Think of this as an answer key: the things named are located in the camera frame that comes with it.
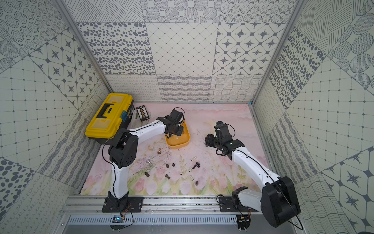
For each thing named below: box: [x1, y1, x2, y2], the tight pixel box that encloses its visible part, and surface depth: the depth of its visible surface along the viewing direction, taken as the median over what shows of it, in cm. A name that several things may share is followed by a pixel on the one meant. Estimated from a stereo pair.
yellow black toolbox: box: [84, 93, 135, 145], surface depth 92 cm
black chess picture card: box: [135, 104, 150, 122], surface depth 113 cm
